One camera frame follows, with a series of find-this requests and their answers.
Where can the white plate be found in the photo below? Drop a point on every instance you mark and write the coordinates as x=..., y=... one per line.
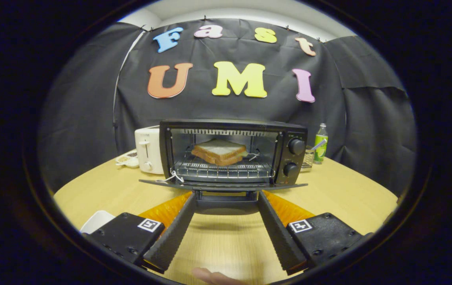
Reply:
x=97, y=221

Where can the toast sandwich with lettuce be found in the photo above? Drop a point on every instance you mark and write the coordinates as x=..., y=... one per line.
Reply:
x=220, y=150

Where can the black toaster oven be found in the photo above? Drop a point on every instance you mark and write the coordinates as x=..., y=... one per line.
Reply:
x=295, y=158

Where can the green drink bottle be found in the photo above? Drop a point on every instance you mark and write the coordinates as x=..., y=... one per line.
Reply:
x=320, y=148

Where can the white pop-up toaster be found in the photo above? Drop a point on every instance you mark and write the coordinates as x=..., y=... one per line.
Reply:
x=148, y=150

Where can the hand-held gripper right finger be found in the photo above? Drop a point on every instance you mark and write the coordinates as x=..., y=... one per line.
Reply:
x=279, y=237

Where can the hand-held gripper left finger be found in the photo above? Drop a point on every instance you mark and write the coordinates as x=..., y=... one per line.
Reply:
x=172, y=237

